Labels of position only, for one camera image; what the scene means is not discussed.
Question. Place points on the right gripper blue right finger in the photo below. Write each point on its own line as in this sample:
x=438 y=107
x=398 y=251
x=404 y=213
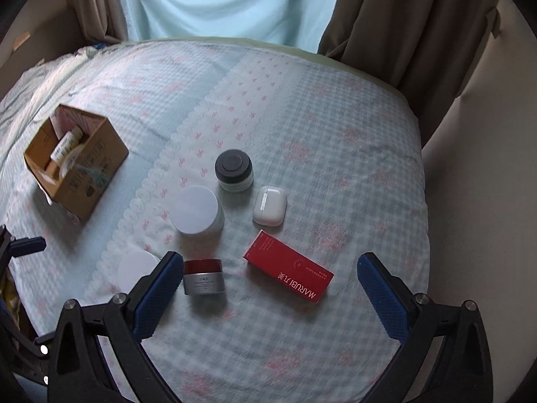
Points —
x=462 y=369

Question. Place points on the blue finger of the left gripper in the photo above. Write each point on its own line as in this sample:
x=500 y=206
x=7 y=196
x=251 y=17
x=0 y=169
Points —
x=27 y=246

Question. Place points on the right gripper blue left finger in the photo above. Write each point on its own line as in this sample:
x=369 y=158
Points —
x=78 y=371

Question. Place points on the yellow tape roll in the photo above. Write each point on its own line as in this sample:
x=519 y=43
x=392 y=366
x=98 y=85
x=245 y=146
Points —
x=132 y=267

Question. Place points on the red lid silver jar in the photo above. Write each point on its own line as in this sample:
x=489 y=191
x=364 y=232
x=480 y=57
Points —
x=203 y=277

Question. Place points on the red cosmetic box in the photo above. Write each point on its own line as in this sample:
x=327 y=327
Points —
x=299 y=274

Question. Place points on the white lid jar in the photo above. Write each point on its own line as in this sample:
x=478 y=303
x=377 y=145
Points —
x=197 y=212

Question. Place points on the white pill bottle green label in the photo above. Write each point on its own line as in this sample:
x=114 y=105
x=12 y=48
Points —
x=67 y=143

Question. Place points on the white earbuds case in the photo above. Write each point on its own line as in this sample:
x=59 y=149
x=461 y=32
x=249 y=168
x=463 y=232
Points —
x=270 y=206

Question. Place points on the black lid cream jar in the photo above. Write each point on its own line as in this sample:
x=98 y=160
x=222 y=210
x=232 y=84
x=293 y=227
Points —
x=234 y=170

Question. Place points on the open cardboard box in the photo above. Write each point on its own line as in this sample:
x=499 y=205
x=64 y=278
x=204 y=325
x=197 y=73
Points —
x=79 y=191

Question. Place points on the patterned bed sheet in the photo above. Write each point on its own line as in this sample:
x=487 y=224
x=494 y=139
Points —
x=345 y=147

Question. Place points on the small beige box on headboard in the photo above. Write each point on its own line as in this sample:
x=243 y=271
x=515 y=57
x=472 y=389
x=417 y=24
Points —
x=19 y=41

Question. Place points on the beige headboard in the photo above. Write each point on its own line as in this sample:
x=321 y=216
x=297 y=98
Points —
x=54 y=30

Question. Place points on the left brown curtain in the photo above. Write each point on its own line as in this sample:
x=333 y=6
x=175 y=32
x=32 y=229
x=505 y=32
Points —
x=101 y=21

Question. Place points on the brown curtain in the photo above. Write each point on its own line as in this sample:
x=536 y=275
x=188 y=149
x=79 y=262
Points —
x=101 y=21
x=426 y=49

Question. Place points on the right brown curtain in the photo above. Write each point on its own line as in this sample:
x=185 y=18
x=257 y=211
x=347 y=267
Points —
x=426 y=49

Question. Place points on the light blue hanging cloth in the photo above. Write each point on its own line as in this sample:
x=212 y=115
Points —
x=296 y=23

